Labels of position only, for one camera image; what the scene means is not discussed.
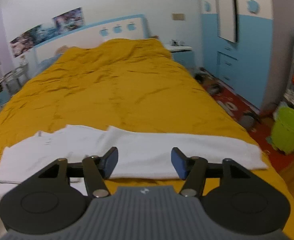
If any dark slipper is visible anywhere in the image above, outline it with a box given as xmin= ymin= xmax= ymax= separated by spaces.
xmin=206 ymin=83 xmax=223 ymax=96

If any lime green plastic bin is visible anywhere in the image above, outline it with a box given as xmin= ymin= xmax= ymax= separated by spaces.
xmin=271 ymin=107 xmax=294 ymax=155

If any anime poster on wall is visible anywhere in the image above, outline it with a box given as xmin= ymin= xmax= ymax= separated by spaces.
xmin=53 ymin=8 xmax=85 ymax=35

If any red floor rug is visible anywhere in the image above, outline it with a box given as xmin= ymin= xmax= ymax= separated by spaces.
xmin=194 ymin=74 xmax=294 ymax=173

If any white and blue headboard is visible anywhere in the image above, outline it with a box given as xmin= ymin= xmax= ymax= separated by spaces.
xmin=33 ymin=14 xmax=149 ymax=64

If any mustard yellow bed duvet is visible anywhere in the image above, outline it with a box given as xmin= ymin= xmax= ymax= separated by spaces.
xmin=0 ymin=37 xmax=294 ymax=240

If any white small garment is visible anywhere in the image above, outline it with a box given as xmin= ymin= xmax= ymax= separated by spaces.
xmin=0 ymin=125 xmax=267 ymax=198

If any beige wall switch plate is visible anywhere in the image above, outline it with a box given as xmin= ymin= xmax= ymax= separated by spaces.
xmin=171 ymin=13 xmax=186 ymax=21

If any blue bedside table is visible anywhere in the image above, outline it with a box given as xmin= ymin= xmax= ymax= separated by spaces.
xmin=164 ymin=44 xmax=196 ymax=71

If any grey slipper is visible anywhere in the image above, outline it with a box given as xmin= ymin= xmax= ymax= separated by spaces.
xmin=238 ymin=111 xmax=261 ymax=131

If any blue wardrobe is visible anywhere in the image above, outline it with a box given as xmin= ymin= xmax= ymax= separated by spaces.
xmin=199 ymin=0 xmax=273 ymax=109

